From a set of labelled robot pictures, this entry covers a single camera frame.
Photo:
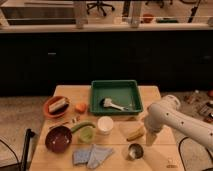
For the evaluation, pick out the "green cucumber toy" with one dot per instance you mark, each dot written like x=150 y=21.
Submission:
x=81 y=125

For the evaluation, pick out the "white dish brush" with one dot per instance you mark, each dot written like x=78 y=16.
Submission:
x=107 y=102

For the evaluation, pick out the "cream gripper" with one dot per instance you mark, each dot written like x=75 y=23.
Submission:
x=150 y=138

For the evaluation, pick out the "light green cup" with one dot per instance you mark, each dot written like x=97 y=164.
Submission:
x=86 y=135

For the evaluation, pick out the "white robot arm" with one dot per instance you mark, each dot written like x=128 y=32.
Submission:
x=166 y=112

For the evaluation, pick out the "green plastic tray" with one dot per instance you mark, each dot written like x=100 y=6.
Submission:
x=124 y=93

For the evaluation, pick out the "sandwich toy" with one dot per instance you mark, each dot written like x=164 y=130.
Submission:
x=58 y=104

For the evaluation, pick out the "black office chair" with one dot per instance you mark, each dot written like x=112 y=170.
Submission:
x=99 y=4

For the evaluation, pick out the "dark red bowl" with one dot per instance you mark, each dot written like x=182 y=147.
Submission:
x=58 y=139

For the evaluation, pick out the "blue cloth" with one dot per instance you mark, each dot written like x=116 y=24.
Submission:
x=93 y=156

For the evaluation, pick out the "yellow banana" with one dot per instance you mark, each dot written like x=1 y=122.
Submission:
x=136 y=134

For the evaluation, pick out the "white paper cup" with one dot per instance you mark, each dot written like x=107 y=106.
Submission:
x=105 y=125

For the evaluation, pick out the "metal cup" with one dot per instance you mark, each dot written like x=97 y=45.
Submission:
x=135 y=151

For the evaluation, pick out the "orange plastic bowl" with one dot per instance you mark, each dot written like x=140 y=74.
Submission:
x=57 y=113

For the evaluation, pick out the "small orange fruit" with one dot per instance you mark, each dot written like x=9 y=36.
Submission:
x=80 y=107

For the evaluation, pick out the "small brown scraps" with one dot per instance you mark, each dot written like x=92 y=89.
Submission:
x=75 y=119

